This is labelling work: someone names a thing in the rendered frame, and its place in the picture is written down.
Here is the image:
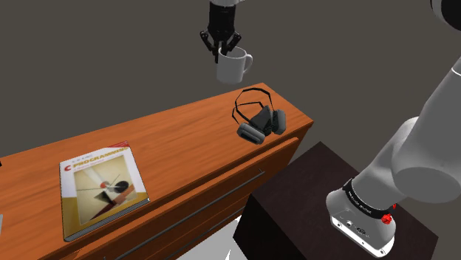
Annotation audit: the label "black and grey headphones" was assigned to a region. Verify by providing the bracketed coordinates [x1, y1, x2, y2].
[232, 86, 287, 146]

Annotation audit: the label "white mug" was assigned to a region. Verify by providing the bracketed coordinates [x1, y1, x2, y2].
[216, 46, 253, 86]

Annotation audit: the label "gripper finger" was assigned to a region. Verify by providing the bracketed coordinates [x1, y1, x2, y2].
[199, 30, 222, 64]
[222, 31, 242, 56]

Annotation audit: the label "book with yellow cover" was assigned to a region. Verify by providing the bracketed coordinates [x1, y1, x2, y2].
[58, 140, 151, 242]

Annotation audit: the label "orange wooden chest of drawers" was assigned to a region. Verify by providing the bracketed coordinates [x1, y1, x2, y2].
[0, 82, 315, 260]

